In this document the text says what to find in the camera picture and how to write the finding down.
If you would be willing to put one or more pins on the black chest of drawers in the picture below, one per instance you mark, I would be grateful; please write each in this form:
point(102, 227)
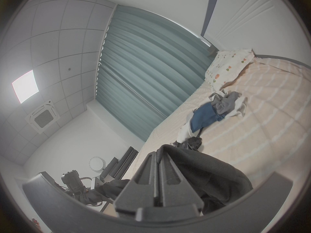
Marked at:
point(124, 161)

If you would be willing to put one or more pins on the ceiling air conditioner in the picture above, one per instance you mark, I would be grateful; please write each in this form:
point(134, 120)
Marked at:
point(43, 117)

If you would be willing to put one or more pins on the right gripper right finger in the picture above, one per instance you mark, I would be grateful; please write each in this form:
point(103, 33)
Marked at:
point(177, 188)

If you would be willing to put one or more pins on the black shiny garment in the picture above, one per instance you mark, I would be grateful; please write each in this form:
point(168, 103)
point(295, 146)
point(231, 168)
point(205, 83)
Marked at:
point(193, 142)

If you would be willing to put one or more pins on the bed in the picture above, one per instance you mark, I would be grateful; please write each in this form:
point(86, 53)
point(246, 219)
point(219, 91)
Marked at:
point(262, 120)

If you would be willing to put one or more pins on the white round object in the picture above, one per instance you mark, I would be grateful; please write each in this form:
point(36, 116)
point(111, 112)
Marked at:
point(96, 164)

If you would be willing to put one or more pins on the grey bedside table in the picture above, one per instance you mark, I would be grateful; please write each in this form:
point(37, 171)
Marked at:
point(211, 50)

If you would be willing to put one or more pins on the white printed pillow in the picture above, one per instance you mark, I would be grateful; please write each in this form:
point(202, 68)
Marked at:
point(226, 67)

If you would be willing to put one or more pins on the blue-green curtain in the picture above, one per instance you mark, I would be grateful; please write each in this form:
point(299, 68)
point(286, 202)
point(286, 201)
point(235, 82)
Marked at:
point(126, 101)
point(155, 52)

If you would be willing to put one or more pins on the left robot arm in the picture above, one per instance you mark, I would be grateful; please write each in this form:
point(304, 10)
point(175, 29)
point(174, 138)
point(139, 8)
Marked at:
point(71, 181)

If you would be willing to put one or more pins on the pile of clothes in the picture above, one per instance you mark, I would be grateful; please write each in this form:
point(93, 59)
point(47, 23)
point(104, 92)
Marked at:
point(206, 115)

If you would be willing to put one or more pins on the black T-shirt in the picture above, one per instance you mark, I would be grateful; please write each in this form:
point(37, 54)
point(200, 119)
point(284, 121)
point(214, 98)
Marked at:
point(206, 173)

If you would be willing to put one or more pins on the square ceiling light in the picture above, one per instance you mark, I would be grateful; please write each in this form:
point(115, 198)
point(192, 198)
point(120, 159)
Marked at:
point(25, 86)

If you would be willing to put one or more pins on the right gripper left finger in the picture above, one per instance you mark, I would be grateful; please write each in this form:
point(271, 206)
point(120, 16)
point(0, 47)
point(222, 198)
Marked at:
point(142, 186)

